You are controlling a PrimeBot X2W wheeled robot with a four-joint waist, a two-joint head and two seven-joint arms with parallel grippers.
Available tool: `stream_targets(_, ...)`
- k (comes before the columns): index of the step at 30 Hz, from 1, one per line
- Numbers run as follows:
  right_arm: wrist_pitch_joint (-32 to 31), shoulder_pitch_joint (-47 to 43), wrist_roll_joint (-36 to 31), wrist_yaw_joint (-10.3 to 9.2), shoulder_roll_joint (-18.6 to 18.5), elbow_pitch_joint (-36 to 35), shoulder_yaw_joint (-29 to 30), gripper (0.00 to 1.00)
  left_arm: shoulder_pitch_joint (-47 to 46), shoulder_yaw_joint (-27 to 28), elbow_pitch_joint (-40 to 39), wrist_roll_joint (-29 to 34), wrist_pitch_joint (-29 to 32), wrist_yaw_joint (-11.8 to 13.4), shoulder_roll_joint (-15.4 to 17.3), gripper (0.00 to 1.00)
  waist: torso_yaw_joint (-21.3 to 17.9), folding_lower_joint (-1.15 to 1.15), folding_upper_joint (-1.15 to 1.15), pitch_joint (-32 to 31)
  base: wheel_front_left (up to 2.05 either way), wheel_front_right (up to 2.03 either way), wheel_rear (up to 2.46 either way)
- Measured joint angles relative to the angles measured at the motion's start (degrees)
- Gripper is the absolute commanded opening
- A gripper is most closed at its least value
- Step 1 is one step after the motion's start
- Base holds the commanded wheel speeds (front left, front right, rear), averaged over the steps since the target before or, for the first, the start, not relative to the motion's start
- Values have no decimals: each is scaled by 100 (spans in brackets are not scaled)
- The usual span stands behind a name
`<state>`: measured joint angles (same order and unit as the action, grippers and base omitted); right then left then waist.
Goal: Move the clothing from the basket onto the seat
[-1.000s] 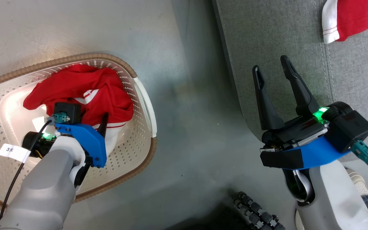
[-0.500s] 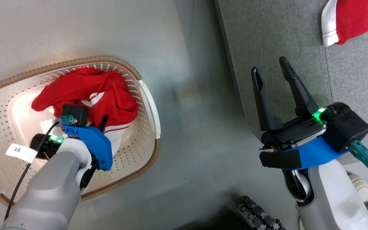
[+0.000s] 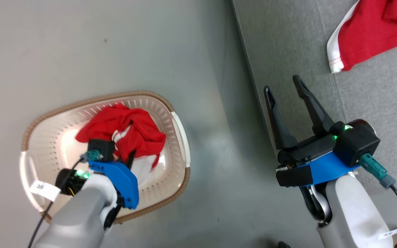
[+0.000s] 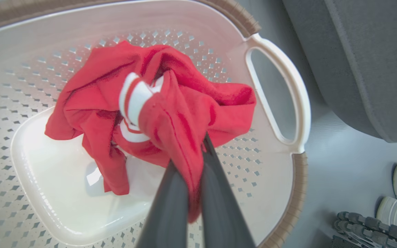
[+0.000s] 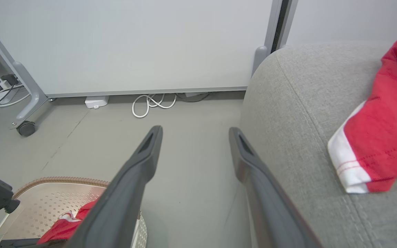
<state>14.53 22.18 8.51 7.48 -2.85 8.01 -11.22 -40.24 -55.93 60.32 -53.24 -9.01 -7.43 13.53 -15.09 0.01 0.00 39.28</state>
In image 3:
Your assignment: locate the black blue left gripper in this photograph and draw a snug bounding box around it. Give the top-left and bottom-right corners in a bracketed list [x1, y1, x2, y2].
[55, 149, 140, 210]

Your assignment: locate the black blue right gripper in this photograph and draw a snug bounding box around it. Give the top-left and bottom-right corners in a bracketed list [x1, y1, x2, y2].
[264, 75, 361, 188]

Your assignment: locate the red garment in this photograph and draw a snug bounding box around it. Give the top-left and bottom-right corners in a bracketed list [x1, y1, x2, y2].
[327, 0, 397, 74]
[75, 103, 167, 185]

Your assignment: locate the grey fabric sofa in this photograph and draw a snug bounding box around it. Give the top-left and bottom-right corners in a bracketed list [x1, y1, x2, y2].
[231, 0, 397, 188]

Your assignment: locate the white laundry basket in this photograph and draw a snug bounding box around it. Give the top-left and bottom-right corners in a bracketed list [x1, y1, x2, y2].
[19, 91, 191, 224]

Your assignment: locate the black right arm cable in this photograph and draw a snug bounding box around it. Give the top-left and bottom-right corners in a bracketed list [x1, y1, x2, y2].
[359, 153, 397, 248]

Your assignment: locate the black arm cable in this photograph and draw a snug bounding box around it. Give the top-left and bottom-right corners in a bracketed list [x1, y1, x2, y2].
[359, 153, 397, 248]
[27, 149, 103, 248]

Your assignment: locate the white tag on left cable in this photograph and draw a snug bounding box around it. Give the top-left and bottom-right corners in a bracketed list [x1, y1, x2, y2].
[30, 180, 62, 202]

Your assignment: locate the white tag on cable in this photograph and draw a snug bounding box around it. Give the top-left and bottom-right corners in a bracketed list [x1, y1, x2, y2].
[30, 180, 62, 202]
[378, 224, 397, 241]

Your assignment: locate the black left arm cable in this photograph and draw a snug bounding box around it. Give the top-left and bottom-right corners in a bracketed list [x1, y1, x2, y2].
[27, 149, 103, 248]

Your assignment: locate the white tag on right cable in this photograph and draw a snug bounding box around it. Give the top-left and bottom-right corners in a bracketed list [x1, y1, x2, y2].
[378, 224, 397, 241]

